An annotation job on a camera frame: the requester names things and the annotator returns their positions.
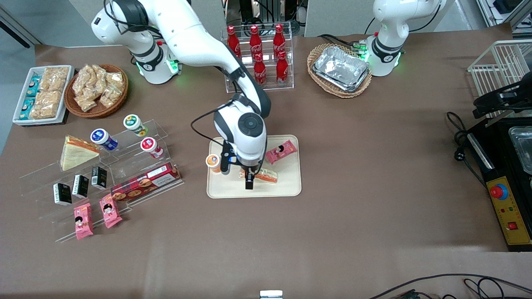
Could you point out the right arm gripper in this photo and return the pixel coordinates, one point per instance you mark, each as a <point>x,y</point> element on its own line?
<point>249,179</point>

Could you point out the sandwich with orange filling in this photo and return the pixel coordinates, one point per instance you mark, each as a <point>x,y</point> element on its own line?
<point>266,176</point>

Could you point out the beige plastic serving tray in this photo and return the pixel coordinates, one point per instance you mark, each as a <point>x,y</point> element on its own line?
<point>282,182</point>

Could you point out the triangular wrapped sandwich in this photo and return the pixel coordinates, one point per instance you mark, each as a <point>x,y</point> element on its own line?
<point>79,155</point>

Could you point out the white rectangular snack tray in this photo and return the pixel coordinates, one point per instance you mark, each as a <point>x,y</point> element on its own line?
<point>66,99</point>

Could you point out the orange lid yogurt cup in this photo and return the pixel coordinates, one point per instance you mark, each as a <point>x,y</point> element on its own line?
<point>213,162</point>

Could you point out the pink cartoon snack packet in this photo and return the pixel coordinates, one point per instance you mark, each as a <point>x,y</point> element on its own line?
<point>282,150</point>
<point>110,211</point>
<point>83,222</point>

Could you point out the clear acrylic bottle rack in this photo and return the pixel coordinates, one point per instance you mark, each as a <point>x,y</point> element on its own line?
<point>270,88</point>

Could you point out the small clear acrylic riser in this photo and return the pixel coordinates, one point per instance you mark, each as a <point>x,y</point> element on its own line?
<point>160,128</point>

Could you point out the red plaid cookie box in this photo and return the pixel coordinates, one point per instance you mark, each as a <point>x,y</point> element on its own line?
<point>145,182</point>

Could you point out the red lid yogurt cup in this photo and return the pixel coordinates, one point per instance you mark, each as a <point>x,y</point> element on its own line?
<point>151,147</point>

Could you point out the red cola bottle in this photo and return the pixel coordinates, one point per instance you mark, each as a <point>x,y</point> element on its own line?
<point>282,71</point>
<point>232,39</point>
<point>260,72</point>
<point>255,39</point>
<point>279,38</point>

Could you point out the light wicker basket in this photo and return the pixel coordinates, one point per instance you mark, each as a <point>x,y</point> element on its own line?
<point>318,83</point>

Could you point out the green lid yogurt cup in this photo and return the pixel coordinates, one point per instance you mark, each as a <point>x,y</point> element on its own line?
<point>134,124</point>

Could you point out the stacked aluminium foil trays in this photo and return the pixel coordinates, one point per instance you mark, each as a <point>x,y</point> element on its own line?
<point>341,68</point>

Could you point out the small black snack box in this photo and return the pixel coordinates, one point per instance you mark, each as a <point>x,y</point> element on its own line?
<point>62,194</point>
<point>99,177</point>
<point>80,186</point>

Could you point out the blue lid yogurt cup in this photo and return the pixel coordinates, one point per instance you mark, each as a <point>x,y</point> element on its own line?
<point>103,139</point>

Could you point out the clear bag of fried snacks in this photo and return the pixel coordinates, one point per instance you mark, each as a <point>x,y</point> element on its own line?
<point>110,96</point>
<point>99,74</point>
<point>86,103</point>
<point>82,81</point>
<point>115,79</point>

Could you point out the dark brown wicker basket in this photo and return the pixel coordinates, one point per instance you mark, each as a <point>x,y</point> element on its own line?
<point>99,113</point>

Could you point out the large clear acrylic display stand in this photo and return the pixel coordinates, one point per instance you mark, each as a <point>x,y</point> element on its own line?
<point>66,216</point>

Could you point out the clear pack of rice crackers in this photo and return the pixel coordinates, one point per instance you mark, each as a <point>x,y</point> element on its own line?
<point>45,106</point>
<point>54,79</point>

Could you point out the small blue snack packet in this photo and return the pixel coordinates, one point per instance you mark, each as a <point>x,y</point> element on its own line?
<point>33,86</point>
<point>27,110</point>

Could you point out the silver metal sealing bar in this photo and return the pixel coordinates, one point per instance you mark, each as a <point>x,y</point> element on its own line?
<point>481,151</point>

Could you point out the red emergency stop button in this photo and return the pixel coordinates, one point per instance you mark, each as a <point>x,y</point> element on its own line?
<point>498,191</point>

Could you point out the black sealing machine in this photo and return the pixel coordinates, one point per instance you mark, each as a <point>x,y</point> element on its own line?
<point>503,166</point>

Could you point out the machine press lever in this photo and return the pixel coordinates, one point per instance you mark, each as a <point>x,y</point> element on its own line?
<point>494,101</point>

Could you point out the steel food container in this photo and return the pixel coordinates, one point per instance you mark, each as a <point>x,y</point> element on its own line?
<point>523,149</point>

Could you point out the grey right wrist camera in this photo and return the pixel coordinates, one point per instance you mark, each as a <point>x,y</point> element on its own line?
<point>226,160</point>

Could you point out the red rocker switch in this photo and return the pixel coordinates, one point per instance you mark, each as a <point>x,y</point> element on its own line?
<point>512,226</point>

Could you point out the aluminium frame structure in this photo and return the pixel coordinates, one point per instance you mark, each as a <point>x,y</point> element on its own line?
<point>503,12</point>

